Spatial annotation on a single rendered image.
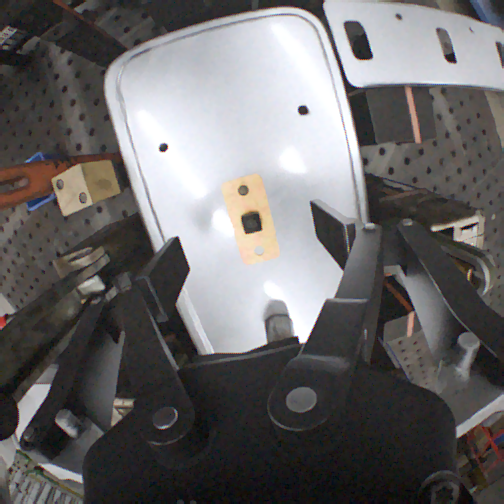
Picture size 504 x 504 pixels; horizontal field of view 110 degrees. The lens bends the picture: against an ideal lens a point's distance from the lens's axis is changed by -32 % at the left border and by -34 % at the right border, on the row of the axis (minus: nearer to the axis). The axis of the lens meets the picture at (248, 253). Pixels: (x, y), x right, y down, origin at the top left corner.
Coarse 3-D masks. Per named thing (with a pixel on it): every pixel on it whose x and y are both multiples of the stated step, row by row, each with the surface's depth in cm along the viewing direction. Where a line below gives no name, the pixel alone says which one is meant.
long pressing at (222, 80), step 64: (128, 64) 19; (192, 64) 19; (256, 64) 19; (320, 64) 19; (128, 128) 21; (192, 128) 21; (256, 128) 21; (320, 128) 21; (192, 192) 23; (320, 192) 23; (192, 256) 26; (320, 256) 26; (192, 320) 28; (256, 320) 29
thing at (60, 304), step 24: (96, 264) 19; (72, 288) 16; (24, 312) 13; (48, 312) 15; (72, 312) 17; (0, 336) 10; (24, 336) 12; (48, 336) 14; (0, 360) 10; (24, 360) 12; (48, 360) 13; (0, 384) 9; (24, 384) 10; (0, 408) 7; (0, 432) 6
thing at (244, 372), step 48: (192, 384) 6; (240, 384) 6; (384, 384) 4; (240, 432) 4; (336, 432) 4; (384, 432) 3; (432, 432) 3; (96, 480) 3; (144, 480) 3; (192, 480) 3; (240, 480) 3; (288, 480) 3; (336, 480) 3; (384, 480) 3; (432, 480) 2
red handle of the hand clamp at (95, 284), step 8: (96, 272) 20; (88, 280) 19; (96, 280) 19; (80, 288) 19; (88, 288) 19; (96, 288) 19; (80, 296) 19; (88, 296) 19; (16, 312) 16; (0, 320) 15; (8, 320) 15; (0, 328) 15
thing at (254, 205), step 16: (256, 176) 23; (224, 192) 23; (256, 192) 23; (240, 208) 24; (256, 208) 24; (240, 224) 24; (256, 224) 24; (272, 224) 24; (240, 240) 25; (256, 240) 25; (272, 240) 25; (256, 256) 26; (272, 256) 26
